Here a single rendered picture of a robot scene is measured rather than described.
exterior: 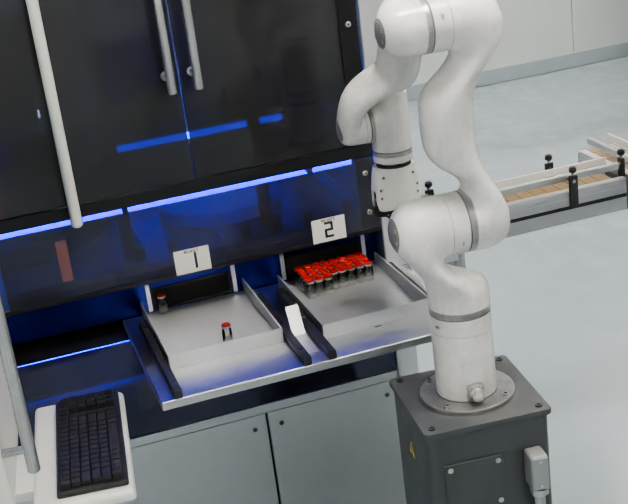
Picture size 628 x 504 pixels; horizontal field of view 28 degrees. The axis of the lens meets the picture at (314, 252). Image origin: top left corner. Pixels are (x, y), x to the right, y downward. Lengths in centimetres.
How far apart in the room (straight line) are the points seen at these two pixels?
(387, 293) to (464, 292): 61
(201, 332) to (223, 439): 36
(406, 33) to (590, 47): 645
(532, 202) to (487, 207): 101
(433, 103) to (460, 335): 46
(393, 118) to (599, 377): 201
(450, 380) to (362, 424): 82
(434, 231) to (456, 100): 25
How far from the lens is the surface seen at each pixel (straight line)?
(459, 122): 227
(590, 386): 437
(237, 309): 300
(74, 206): 279
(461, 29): 223
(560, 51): 851
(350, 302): 295
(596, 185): 344
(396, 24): 219
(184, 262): 295
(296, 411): 318
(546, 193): 340
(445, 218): 233
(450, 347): 244
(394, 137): 263
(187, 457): 316
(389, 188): 267
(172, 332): 294
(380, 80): 252
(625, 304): 496
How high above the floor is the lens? 206
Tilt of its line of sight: 21 degrees down
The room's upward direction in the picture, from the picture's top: 7 degrees counter-clockwise
